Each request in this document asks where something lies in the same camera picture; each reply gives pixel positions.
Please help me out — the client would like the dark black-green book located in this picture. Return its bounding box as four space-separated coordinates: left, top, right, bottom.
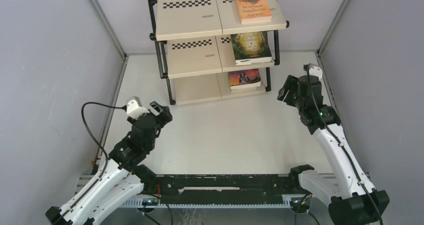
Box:
235 57 273 66

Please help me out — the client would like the Jane Eyre blue book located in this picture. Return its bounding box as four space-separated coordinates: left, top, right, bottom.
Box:
228 68 262 91

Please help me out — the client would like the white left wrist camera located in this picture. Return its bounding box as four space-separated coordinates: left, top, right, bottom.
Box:
125 96 150 120

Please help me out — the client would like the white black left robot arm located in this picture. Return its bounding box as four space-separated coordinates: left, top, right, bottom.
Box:
45 96 173 225

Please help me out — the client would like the cream three-tier shelf rack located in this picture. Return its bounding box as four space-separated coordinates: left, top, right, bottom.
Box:
148 0 290 105

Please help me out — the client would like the orange paperback book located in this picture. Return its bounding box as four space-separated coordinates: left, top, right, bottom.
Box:
235 0 272 25

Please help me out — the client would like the green garden cover book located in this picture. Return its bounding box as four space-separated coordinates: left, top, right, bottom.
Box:
230 31 273 61

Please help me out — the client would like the black mounting base rail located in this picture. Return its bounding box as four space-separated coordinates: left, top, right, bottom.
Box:
124 166 323 206

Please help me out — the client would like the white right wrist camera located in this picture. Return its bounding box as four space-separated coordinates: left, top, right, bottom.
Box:
303 63 323 80

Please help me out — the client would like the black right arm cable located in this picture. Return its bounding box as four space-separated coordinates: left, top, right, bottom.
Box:
304 64 385 225

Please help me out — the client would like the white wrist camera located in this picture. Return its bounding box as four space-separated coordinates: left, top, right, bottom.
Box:
125 96 150 120
303 63 323 80

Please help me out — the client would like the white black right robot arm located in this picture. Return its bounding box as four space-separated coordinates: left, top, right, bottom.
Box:
277 75 390 225

